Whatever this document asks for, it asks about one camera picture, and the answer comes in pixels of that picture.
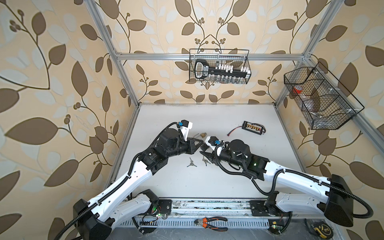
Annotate black padlock shackle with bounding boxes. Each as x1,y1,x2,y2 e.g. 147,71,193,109
200,144,210,152

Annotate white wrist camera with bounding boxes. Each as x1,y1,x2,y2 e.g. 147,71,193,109
206,136,225,157
178,120,193,141

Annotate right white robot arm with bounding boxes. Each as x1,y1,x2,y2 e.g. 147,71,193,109
200,137,374,227

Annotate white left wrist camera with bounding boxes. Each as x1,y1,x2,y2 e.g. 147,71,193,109
178,120,193,141

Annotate orange black pliers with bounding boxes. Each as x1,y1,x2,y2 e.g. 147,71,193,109
193,216,229,232

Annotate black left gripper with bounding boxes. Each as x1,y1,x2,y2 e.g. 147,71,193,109
165,136,204,159

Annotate side wire basket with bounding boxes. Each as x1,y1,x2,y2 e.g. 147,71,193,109
284,62,365,130

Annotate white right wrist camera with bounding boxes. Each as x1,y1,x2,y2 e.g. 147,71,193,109
206,136,225,157

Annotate yellow black tape measure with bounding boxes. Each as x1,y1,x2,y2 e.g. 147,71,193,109
311,222,334,240

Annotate black parallel charging board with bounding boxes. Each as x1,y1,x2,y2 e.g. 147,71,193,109
242,121,266,135

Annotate back wire basket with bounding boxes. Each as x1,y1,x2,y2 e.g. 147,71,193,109
189,48,252,85

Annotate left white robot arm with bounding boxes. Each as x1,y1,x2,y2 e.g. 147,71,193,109
55,120,204,240

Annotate black socket holder rail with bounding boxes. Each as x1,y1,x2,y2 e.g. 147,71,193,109
192,59,252,81

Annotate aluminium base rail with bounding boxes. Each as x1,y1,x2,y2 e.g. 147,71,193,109
147,193,325,219

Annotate black padlock keys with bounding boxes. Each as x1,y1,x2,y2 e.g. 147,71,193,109
187,158,197,167

